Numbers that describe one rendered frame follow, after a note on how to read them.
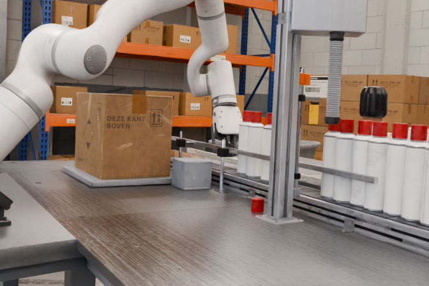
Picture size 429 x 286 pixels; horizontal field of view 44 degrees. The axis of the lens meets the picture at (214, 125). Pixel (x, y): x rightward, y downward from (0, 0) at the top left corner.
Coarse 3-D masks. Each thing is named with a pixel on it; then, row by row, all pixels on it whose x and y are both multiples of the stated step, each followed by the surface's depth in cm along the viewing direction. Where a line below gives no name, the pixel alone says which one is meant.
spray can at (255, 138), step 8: (256, 112) 164; (256, 120) 164; (248, 128) 165; (256, 128) 163; (248, 136) 165; (256, 136) 164; (248, 144) 165; (256, 144) 164; (256, 152) 164; (248, 160) 165; (256, 160) 164; (248, 168) 165; (256, 168) 164; (248, 176) 165; (256, 176) 164
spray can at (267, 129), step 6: (270, 114) 157; (270, 120) 157; (264, 126) 158; (270, 126) 157; (264, 132) 157; (270, 132) 156; (264, 138) 157; (270, 138) 156; (264, 144) 157; (270, 144) 156; (264, 150) 157; (270, 150) 156; (264, 162) 157; (264, 168) 157; (264, 174) 157; (264, 180) 157
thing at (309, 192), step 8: (216, 168) 183; (224, 168) 184; (232, 168) 185; (240, 176) 166; (304, 192) 142; (312, 192) 143; (328, 200) 132; (352, 208) 124; (360, 208) 124; (384, 216) 116; (392, 216) 116; (408, 224) 110; (416, 224) 110
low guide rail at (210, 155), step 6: (192, 150) 210; (198, 150) 206; (204, 156) 202; (210, 156) 198; (216, 156) 194; (228, 162) 187; (234, 162) 183; (300, 180) 152; (306, 180) 149; (312, 180) 147; (318, 180) 145
